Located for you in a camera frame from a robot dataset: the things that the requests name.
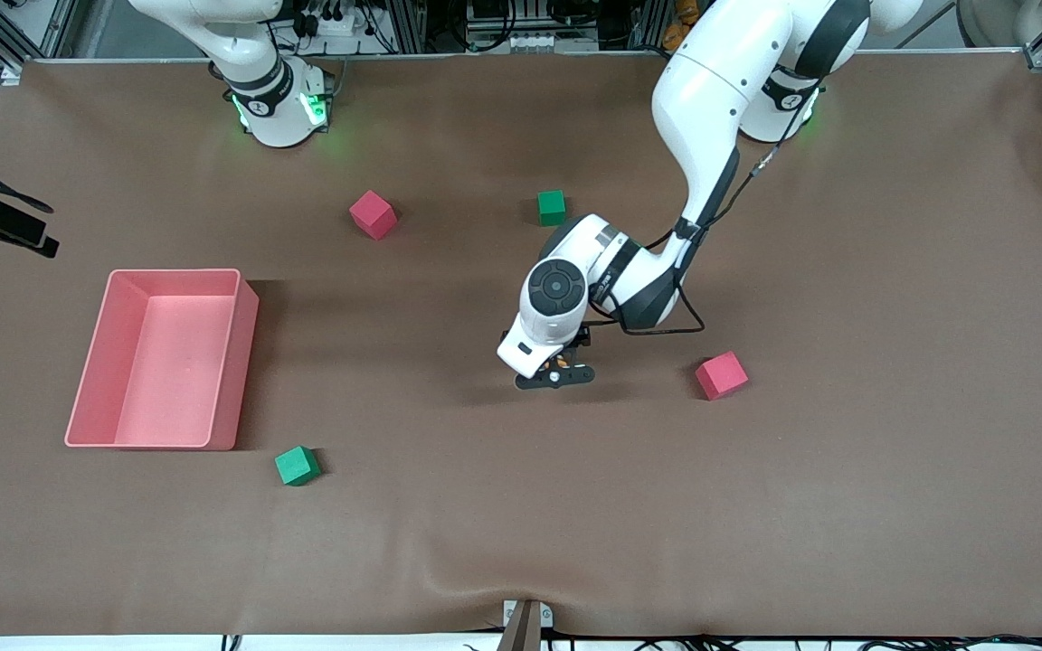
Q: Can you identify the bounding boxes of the pink foam cube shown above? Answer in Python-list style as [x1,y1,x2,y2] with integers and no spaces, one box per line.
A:
[695,351,750,401]
[348,190,398,241]

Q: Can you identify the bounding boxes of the brown table cover mat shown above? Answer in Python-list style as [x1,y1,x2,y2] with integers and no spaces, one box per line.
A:
[0,50,1042,638]

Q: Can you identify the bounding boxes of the pink plastic tray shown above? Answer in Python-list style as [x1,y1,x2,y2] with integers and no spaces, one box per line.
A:
[64,269,261,451]

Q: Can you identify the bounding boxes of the white terminal strip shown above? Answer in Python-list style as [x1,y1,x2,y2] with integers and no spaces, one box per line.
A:
[476,30,569,52]

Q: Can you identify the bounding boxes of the orange snack bags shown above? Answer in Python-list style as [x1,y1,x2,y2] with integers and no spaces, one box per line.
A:
[663,0,703,51]

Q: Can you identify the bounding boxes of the white power strip with plugs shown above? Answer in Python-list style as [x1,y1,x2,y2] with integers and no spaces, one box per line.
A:
[290,0,379,39]

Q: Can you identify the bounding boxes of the white rounded machine part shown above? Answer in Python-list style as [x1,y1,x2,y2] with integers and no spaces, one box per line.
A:
[955,0,1033,48]

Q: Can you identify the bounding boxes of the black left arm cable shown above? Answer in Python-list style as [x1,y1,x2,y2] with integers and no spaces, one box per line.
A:
[589,81,825,337]

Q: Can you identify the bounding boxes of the silver metal table bracket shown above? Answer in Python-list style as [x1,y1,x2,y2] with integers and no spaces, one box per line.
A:
[503,599,554,629]

